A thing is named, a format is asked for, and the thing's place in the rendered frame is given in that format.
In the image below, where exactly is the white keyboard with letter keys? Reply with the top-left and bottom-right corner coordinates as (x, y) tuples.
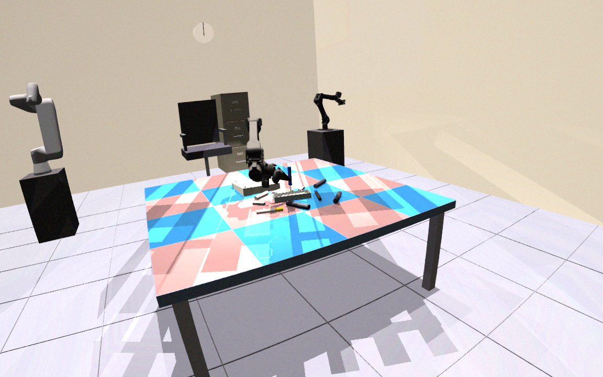
(273, 190), (311, 203)

